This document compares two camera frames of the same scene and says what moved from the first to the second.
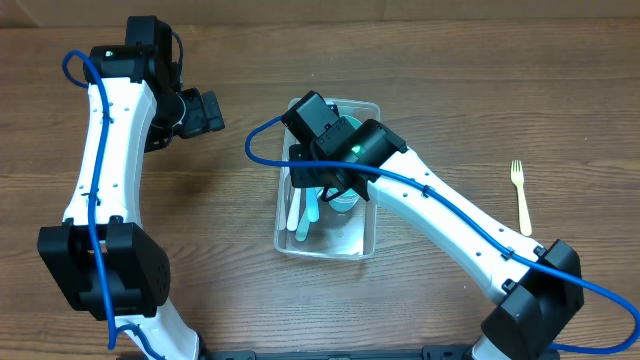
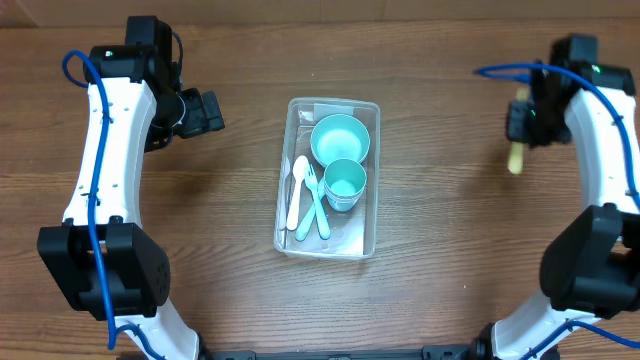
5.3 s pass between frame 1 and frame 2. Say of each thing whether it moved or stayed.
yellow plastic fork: moved
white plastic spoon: stayed
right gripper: moved
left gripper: stayed
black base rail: stayed
